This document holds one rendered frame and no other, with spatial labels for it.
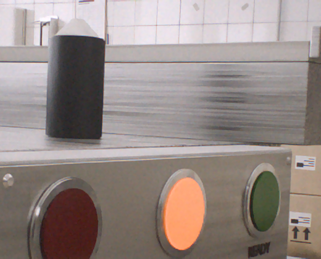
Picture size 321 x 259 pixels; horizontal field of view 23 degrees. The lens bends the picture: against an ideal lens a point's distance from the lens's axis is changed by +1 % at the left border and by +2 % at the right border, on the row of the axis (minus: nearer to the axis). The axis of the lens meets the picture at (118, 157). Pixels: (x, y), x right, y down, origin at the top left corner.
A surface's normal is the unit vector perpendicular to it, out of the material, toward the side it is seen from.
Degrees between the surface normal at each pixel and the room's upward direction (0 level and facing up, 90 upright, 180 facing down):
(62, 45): 90
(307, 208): 88
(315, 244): 93
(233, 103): 90
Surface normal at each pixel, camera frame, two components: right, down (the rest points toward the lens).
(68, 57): -0.23, 0.05
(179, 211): 0.81, 0.07
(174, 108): -0.58, 0.03
